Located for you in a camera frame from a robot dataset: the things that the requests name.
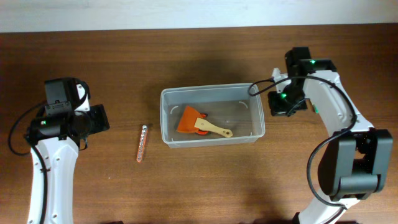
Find orange handled pliers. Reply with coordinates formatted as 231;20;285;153
193;113;208;136

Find orange scraper with wooden handle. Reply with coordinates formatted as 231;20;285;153
177;106;233;138

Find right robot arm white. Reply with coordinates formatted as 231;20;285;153
268;47;393;223

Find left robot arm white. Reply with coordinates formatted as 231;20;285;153
24;78;109;223

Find clear plastic storage container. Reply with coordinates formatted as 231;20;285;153
160;83;266;148

